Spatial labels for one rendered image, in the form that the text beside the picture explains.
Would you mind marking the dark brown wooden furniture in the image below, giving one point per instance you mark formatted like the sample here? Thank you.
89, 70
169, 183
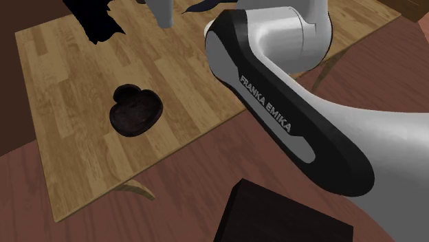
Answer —
410, 7

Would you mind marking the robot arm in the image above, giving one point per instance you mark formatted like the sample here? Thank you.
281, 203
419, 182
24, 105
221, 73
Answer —
385, 140

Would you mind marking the light wooden table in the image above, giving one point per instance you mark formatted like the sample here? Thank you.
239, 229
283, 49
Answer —
80, 80

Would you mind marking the black ragged object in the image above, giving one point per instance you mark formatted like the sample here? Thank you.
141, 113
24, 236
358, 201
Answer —
93, 18

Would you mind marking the pale grey rounded object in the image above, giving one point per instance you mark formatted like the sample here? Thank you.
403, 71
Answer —
161, 11

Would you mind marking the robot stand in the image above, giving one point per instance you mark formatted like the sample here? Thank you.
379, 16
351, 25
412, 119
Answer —
278, 218

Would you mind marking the dark brown wooden bowl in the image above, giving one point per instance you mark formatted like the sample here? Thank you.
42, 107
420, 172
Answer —
135, 112

